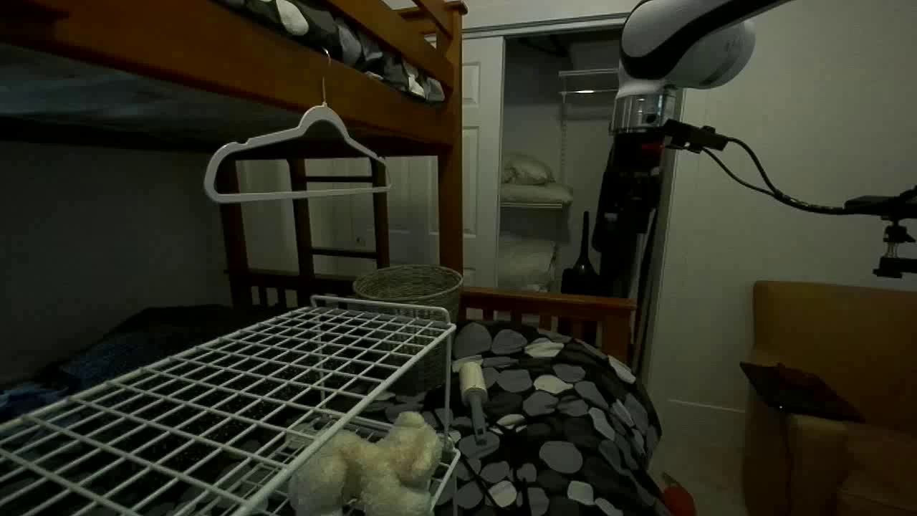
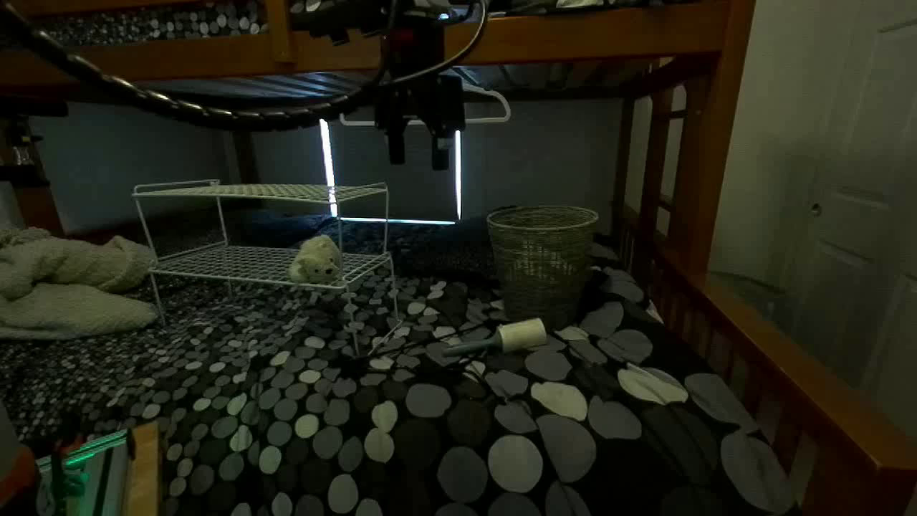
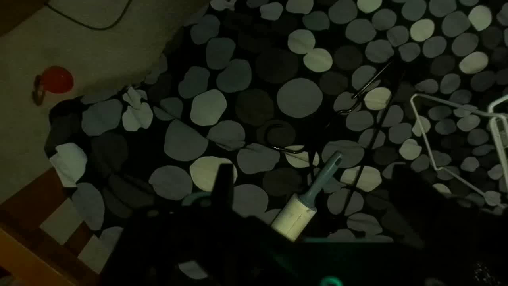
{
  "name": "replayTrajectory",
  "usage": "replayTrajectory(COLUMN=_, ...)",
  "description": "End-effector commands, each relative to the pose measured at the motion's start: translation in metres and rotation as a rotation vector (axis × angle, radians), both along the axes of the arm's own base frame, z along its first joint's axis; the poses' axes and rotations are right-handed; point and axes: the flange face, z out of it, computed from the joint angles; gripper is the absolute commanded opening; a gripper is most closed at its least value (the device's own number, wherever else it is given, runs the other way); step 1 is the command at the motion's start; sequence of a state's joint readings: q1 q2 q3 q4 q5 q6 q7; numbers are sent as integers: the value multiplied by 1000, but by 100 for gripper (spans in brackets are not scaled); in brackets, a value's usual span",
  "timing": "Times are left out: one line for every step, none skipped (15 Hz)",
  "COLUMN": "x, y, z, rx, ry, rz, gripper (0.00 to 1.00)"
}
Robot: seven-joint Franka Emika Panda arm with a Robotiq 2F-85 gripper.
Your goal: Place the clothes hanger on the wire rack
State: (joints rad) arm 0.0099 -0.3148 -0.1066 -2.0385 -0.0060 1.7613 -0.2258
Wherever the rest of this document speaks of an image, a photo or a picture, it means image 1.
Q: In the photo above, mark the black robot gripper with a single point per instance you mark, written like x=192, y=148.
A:
x=630, y=189

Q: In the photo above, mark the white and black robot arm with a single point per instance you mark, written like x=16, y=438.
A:
x=665, y=48

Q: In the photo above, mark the black dustpan brush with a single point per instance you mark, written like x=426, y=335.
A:
x=583, y=276

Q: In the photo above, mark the white closet door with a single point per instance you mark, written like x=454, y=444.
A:
x=481, y=95

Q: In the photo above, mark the woven wicker basket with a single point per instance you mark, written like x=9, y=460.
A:
x=414, y=285

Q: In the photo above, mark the white roller bottle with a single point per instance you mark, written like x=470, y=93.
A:
x=473, y=388

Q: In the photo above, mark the black grey dotted bedspread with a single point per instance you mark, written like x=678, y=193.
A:
x=569, y=431

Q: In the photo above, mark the dark laptop on armchair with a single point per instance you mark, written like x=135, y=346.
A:
x=797, y=391

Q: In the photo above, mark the yellow armchair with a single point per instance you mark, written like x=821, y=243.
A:
x=864, y=346

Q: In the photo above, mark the cream plush teddy bear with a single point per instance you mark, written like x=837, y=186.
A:
x=387, y=477

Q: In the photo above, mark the black camera on mount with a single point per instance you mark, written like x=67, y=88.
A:
x=893, y=212

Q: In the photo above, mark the white wire rack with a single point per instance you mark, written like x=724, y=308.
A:
x=221, y=427

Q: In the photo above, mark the wooden bunk bed frame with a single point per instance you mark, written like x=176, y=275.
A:
x=113, y=104

